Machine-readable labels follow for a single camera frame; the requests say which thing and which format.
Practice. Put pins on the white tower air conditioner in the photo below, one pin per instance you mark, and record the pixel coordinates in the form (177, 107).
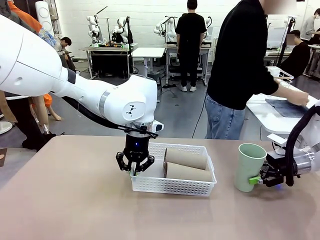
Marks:
(43, 15)

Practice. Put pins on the blue denim cloth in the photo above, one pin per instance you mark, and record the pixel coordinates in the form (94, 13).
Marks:
(285, 107)

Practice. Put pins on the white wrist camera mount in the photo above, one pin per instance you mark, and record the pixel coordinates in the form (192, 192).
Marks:
(276, 138)

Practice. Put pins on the black tripod stand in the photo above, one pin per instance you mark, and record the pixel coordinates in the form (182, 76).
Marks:
(285, 47)

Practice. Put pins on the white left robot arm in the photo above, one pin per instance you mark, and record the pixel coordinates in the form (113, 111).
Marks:
(30, 65)

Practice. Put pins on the person in black sweater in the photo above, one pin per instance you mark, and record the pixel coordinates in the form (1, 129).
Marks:
(237, 62)

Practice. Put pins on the figure in orange clothes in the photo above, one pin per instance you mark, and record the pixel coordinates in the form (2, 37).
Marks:
(23, 13)

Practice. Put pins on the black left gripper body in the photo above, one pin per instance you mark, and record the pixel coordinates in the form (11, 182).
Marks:
(137, 147)

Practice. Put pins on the grey round stool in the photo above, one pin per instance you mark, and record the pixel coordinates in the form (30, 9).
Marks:
(153, 75)

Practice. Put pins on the grey framed work table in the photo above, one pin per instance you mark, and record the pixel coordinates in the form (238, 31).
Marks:
(172, 53)

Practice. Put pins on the seated person with dark hair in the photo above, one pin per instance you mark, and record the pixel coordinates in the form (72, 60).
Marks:
(65, 42)

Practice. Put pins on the standing person in black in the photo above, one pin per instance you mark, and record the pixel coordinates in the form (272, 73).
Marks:
(190, 30)

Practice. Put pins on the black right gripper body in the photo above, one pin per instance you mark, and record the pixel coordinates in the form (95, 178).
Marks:
(277, 170)

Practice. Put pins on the white board panel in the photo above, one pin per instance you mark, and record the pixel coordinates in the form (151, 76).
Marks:
(275, 35)

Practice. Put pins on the seated person in black top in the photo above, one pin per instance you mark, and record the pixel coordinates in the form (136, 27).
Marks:
(298, 55)

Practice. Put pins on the light green plastic cup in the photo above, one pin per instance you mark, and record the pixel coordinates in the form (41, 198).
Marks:
(243, 172)

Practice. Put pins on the person's right forearm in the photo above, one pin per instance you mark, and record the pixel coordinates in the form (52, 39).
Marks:
(287, 95)

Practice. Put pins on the white perforated plastic basket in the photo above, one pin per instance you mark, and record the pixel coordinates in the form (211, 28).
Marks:
(172, 187)

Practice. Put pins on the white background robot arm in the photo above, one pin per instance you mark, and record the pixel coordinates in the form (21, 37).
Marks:
(208, 25)
(170, 25)
(121, 27)
(93, 27)

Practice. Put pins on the person's right hand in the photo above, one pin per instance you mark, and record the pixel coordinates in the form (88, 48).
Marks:
(303, 98)

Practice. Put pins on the black fronted work table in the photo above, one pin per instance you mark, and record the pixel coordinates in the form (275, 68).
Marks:
(107, 60)

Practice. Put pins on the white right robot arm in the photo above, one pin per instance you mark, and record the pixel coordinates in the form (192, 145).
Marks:
(307, 160)

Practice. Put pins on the white desk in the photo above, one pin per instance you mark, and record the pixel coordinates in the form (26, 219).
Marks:
(147, 51)

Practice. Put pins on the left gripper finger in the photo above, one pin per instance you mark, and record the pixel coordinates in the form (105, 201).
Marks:
(123, 161)
(147, 162)

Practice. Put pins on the person in dark trousers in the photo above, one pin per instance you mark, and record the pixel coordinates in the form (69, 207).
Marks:
(25, 120)

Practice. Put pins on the brown board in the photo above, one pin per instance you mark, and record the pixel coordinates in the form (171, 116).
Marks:
(3, 160)

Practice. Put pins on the brown cardboard roll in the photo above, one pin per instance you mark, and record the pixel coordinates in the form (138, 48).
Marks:
(187, 157)
(190, 172)

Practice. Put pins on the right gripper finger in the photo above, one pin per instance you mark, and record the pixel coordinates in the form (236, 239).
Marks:
(255, 180)
(265, 168)

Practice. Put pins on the person in grey top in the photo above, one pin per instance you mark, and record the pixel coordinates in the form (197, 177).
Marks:
(310, 25)

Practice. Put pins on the white round fan base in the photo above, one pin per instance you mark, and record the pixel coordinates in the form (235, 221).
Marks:
(5, 127)

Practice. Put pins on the white side table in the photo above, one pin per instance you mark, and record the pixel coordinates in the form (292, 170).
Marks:
(262, 117)

